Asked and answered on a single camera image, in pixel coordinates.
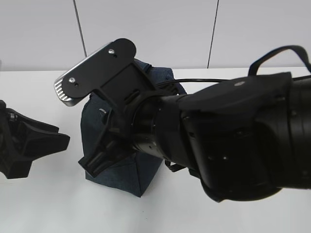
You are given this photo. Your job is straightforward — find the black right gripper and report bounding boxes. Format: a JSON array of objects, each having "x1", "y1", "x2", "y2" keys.
[{"x1": 79, "y1": 60, "x2": 157, "y2": 176}]

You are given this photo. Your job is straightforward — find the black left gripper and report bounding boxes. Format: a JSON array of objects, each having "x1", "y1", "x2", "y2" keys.
[{"x1": 0, "y1": 100, "x2": 70, "y2": 179}]

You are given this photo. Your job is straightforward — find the dark blue fabric lunch bag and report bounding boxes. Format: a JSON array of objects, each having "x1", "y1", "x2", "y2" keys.
[{"x1": 81, "y1": 58, "x2": 189, "y2": 199}]

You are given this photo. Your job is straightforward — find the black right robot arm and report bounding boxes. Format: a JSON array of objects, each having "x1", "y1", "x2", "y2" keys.
[{"x1": 79, "y1": 68, "x2": 311, "y2": 202}]

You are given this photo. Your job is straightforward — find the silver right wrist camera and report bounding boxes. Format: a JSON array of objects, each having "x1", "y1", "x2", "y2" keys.
[{"x1": 54, "y1": 38, "x2": 137, "y2": 107}]

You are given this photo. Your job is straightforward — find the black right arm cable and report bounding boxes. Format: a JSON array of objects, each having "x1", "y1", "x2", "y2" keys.
[{"x1": 155, "y1": 45, "x2": 311, "y2": 92}]

